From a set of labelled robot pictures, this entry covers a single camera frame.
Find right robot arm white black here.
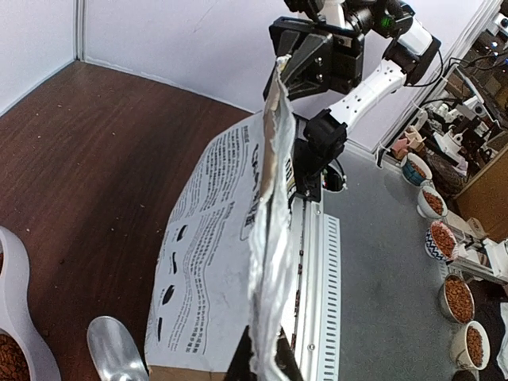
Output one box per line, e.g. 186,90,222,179
269,1,441,160

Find grey double pet bowl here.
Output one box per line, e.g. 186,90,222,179
1,227,61,380

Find left aluminium frame post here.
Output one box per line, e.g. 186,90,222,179
75,0,87,61

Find white kibble bowl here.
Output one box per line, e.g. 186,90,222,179
450,321,491,371
417,186,448,220

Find steel kibble bowl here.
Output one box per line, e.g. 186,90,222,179
437,274,475,325

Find zigzag patterned kibble bowl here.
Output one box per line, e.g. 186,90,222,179
425,221,459,262

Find white kibble bowl upper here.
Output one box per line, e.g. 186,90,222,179
417,186,448,220

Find silver metal scoop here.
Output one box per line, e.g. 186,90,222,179
87,316,149,381

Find front aluminium rail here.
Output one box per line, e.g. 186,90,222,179
281,198,341,380

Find blue patterned kibble bowl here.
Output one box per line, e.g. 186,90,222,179
401,153,433,187

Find brown white pet food bag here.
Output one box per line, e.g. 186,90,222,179
144,56,295,380

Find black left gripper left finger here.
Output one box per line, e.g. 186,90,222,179
224,325,254,381

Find brown kibble in bowl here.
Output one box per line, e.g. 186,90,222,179
0,334,30,381

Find white kibble bowl lower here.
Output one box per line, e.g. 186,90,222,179
450,321,491,371

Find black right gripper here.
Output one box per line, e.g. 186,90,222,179
269,17,364,101

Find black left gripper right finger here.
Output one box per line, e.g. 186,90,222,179
275,329,303,381

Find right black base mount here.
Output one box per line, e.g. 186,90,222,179
293,109,347,202

